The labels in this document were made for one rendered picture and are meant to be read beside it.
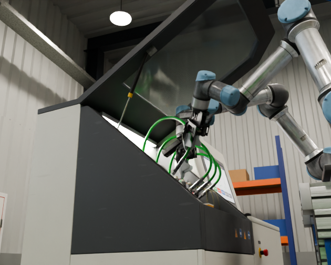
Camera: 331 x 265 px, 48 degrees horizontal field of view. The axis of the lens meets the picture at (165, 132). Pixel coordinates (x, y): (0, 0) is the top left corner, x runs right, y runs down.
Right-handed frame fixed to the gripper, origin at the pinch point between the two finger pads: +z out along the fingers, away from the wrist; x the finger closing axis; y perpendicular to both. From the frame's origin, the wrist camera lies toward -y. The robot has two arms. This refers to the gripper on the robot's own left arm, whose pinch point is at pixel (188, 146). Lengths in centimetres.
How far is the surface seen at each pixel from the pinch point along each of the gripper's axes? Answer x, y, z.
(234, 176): 364, -321, 264
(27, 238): -66, -16, 48
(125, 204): -33.9, 12.5, 15.9
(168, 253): -28, 38, 21
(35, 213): -61, -21, 38
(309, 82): 611, -415, 112
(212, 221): -8.4, 35.4, 12.7
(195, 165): 30, -29, 30
